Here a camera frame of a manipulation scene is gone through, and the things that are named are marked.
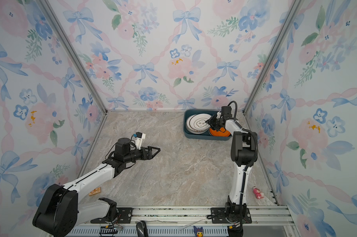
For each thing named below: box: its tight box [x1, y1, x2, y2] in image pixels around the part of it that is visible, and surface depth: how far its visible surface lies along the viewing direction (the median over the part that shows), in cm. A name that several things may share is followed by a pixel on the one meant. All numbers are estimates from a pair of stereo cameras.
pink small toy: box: [252, 186, 265, 199], surface depth 81 cm
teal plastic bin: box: [182, 109, 233, 141], surface depth 105 cm
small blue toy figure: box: [193, 225, 204, 237], surface depth 70 cm
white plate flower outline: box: [185, 113, 213, 135], surface depth 109 cm
